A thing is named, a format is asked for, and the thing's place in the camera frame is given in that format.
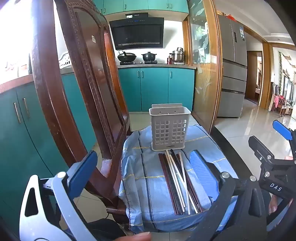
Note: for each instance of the person's left hand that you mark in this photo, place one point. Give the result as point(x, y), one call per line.
point(136, 237)

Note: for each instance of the grey plastic utensil basket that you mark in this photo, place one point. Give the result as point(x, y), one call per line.
point(168, 129)

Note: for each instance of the stainless steel pot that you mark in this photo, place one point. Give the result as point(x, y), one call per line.
point(177, 55)

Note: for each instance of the teal wall cabinets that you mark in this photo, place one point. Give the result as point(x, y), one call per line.
point(143, 5)

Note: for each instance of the black lidded pot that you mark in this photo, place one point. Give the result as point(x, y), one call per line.
point(149, 56)

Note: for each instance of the white plastic rack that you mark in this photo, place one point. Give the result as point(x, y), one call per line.
point(66, 60)

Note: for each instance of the red bottle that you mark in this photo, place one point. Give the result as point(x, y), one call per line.
point(169, 60)

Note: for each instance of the black gas stove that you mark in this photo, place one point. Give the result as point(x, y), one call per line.
point(141, 62)

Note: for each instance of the wooden armchair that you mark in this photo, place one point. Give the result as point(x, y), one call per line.
point(281, 106)

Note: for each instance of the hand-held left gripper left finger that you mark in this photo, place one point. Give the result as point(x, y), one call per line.
point(84, 173)

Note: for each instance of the reddish brown chopstick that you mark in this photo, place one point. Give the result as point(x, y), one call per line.
point(167, 185)
point(174, 197)

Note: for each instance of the grey refrigerator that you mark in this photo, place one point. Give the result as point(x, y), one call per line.
point(231, 69)

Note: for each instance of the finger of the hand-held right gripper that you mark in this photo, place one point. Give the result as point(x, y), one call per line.
point(282, 129)
point(259, 148)

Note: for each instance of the black chopstick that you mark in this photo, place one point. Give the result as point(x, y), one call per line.
point(197, 202)
point(177, 197)

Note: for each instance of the black wok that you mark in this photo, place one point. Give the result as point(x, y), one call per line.
point(126, 56)

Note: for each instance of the black range hood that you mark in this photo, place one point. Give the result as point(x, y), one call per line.
point(136, 34)

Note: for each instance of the bundle of chopsticks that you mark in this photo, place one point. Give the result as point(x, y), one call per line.
point(180, 197)

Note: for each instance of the teal base cabinet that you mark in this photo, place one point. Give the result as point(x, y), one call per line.
point(155, 88)
point(13, 143)

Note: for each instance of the white chopstick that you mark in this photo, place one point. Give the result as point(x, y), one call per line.
point(181, 162)
point(175, 166)

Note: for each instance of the grey kitchen countertop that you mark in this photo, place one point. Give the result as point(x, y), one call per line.
point(157, 66)

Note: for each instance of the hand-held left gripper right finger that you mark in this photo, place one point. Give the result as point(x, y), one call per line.
point(203, 169)

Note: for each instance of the blue plaid cloth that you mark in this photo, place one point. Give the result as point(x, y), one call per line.
point(148, 185)

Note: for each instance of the light wooden cabinet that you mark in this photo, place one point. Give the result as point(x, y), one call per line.
point(203, 76)

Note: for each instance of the carved wooden chair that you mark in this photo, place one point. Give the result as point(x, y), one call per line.
point(46, 81)

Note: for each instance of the person's right hand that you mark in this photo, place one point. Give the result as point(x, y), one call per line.
point(273, 204)

